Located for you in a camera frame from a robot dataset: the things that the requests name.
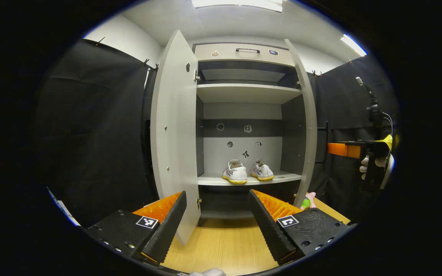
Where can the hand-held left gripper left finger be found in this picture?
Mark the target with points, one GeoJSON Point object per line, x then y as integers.
{"type": "Point", "coordinates": [165, 230]}

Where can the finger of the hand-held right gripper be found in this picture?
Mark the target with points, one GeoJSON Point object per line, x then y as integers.
{"type": "Point", "coordinates": [349, 150]}

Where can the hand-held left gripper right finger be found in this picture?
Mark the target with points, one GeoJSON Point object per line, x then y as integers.
{"type": "Point", "coordinates": [267, 230]}

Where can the grey cabinet door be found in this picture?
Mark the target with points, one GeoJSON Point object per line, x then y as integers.
{"type": "Point", "coordinates": [308, 134]}
{"type": "Point", "coordinates": [175, 134]}

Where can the white canvas shoe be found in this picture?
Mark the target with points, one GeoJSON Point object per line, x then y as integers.
{"type": "Point", "coordinates": [236, 174]}
{"type": "Point", "coordinates": [262, 173]}

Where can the grey shoe cabinet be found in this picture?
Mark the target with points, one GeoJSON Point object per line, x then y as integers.
{"type": "Point", "coordinates": [267, 111]}

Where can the metal door hinge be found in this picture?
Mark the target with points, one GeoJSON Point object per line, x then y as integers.
{"type": "Point", "coordinates": [198, 202]}
{"type": "Point", "coordinates": [197, 75]}

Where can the grey cabinet drawer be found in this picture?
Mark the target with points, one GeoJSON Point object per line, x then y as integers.
{"type": "Point", "coordinates": [251, 58]}

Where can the pink green plush toy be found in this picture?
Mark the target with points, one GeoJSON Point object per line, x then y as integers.
{"type": "Point", "coordinates": [308, 201]}

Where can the white flat panel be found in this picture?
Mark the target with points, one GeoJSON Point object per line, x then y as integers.
{"type": "Point", "coordinates": [67, 214]}

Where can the small ceiling light panel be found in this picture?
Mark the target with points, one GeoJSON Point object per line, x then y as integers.
{"type": "Point", "coordinates": [353, 45]}

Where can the black backdrop cloth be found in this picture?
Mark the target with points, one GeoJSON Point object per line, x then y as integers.
{"type": "Point", "coordinates": [90, 134]}

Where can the large ceiling light panel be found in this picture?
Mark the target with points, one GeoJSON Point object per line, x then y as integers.
{"type": "Point", "coordinates": [240, 4]}

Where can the black camera stand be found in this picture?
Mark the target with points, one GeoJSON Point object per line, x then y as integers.
{"type": "Point", "coordinates": [374, 111]}

